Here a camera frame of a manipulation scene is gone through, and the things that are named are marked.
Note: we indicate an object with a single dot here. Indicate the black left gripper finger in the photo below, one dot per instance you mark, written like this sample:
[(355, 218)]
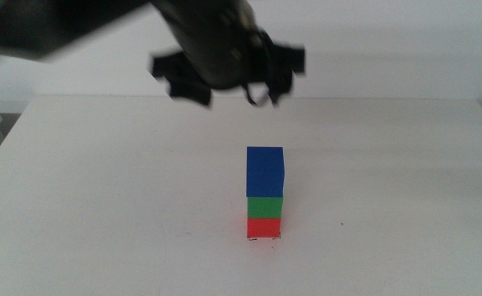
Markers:
[(191, 92), (281, 88)]

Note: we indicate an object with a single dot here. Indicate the blue cube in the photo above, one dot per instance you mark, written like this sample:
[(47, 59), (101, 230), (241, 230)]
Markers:
[(265, 172)]

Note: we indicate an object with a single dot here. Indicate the green cube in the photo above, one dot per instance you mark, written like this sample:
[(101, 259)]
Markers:
[(265, 207)]

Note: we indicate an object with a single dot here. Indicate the red cube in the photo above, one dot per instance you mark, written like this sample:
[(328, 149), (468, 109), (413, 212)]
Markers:
[(263, 227)]

